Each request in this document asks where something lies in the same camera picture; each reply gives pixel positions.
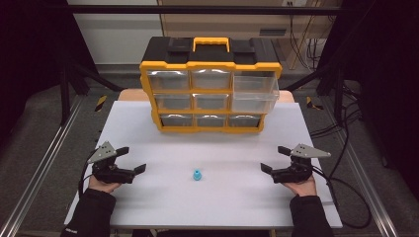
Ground clear plastic organizer drawer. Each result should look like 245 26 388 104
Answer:
231 73 281 115

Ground white wall panel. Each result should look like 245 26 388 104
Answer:
66 0 165 65

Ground wooden table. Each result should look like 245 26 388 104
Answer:
117 88 295 104

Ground hanging black cables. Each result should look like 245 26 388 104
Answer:
287 1 328 72

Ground set of clear drawers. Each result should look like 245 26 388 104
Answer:
146 69 263 128

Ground black curtain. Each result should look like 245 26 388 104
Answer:
317 0 419 201
0 0 98 151

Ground yellow black organizer cabinet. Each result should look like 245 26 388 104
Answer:
138 37 284 134

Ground light wooden cabinet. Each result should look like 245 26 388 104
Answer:
157 0 344 41

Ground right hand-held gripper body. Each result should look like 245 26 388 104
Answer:
271 143 332 184

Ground yellow black hazard tape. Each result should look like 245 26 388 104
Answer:
305 96 324 112
94 95 109 113

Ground person's left hand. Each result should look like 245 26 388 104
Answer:
88 176 123 195

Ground black horizontal frame bar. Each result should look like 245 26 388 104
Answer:
65 4 344 15

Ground black metal stand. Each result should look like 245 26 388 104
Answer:
282 60 349 127
58 60 125 126

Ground right hand-held gripper black cable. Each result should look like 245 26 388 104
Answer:
311 165 373 230

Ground white table board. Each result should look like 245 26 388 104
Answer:
63 100 344 230

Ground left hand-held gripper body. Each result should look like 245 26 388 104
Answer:
87 141 136 185

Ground left hand-held gripper black cable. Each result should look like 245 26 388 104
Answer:
77 150 100 198

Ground aluminium floor rail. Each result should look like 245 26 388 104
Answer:
320 98 400 237
0 95 84 237

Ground hand-held gripper black cable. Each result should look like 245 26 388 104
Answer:
311 165 373 230
77 150 100 198

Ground person's right hand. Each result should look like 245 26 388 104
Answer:
284 175 318 198

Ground black floor cables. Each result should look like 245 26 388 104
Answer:
308 82 365 141

